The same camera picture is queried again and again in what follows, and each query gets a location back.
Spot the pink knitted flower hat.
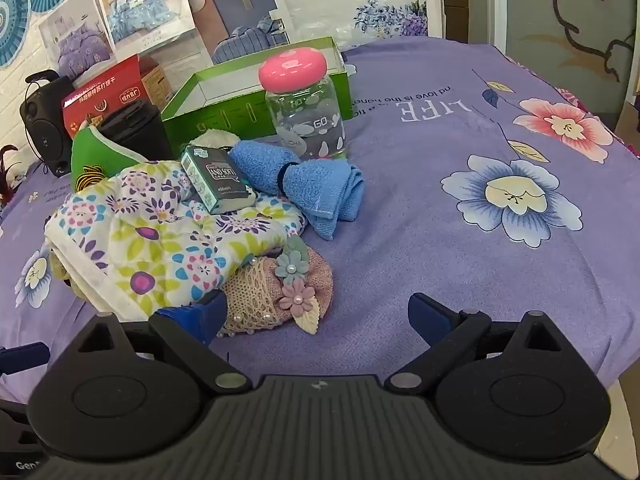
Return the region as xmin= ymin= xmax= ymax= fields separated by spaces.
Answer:
xmin=220 ymin=237 xmax=335 ymax=336

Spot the black cylindrical container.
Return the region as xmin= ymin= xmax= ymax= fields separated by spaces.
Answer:
xmin=97 ymin=105 xmax=173 ymax=166

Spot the grey tissue pack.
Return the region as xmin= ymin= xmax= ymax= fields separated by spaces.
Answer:
xmin=180 ymin=145 xmax=256 ymax=213

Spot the white fluffy cloth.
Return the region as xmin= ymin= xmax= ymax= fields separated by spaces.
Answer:
xmin=187 ymin=129 xmax=242 ymax=154

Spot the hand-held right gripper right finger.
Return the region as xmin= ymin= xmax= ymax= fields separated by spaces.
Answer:
xmin=390 ymin=292 xmax=583 ymax=393

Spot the green cardboard box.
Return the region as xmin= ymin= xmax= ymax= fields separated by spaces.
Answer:
xmin=160 ymin=36 xmax=351 ymax=148

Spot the striped bedding poster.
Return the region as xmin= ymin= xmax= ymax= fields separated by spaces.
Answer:
xmin=180 ymin=0 xmax=296 ymax=66

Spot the purple floral bedsheet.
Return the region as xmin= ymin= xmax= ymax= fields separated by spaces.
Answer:
xmin=0 ymin=35 xmax=640 ymax=411

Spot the green cloth bib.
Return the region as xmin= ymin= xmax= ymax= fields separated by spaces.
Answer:
xmin=70 ymin=126 xmax=147 ymax=194

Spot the feathered white plush toy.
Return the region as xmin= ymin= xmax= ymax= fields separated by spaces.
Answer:
xmin=0 ymin=145 xmax=23 ymax=208

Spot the red cracker box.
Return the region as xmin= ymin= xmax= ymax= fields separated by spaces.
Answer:
xmin=61 ymin=54 xmax=173 ymax=141

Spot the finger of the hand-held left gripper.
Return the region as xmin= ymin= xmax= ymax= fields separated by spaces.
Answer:
xmin=0 ymin=342 xmax=52 ymax=375

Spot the blue towel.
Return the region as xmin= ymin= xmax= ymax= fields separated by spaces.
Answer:
xmin=227 ymin=141 xmax=366 ymax=241

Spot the black speaker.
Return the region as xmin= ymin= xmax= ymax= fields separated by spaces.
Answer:
xmin=20 ymin=71 xmax=76 ymax=177

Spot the black hair tie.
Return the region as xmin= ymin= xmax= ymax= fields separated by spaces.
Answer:
xmin=276 ymin=161 xmax=302 ymax=196

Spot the blue floral bedding poster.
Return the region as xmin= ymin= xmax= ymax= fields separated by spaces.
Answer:
xmin=90 ymin=0 xmax=193 ymax=53

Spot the floral quilted cloth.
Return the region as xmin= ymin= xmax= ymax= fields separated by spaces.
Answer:
xmin=44 ymin=160 xmax=308 ymax=322

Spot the glass jar with pink lid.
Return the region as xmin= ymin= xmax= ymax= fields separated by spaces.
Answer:
xmin=258 ymin=49 xmax=347 ymax=161

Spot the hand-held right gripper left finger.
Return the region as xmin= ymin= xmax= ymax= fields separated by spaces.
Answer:
xmin=62 ymin=290 xmax=253 ymax=395

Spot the purple bedding poster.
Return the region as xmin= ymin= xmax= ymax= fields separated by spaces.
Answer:
xmin=37 ymin=0 xmax=113 ymax=81

